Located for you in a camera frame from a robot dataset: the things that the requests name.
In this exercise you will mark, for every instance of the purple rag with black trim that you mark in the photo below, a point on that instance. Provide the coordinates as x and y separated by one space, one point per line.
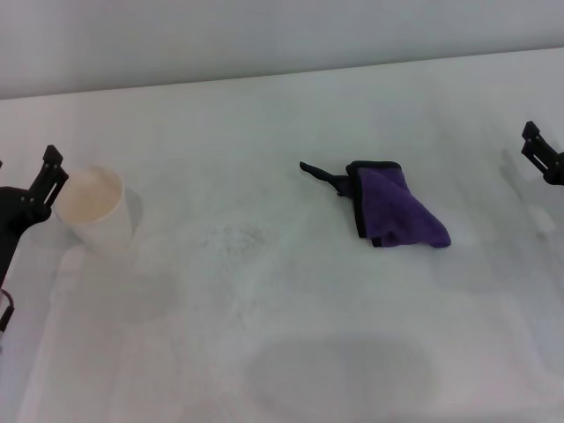
392 207

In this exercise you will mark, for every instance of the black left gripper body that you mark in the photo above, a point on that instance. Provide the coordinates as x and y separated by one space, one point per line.
13 216

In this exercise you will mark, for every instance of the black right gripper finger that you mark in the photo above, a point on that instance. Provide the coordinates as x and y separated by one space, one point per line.
537 145

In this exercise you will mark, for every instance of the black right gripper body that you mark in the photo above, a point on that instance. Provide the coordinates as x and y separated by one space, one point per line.
556 169

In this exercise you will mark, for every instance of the white paper cup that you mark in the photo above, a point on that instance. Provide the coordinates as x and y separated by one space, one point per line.
99 216

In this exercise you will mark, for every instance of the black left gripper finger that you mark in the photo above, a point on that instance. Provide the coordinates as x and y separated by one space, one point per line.
50 180

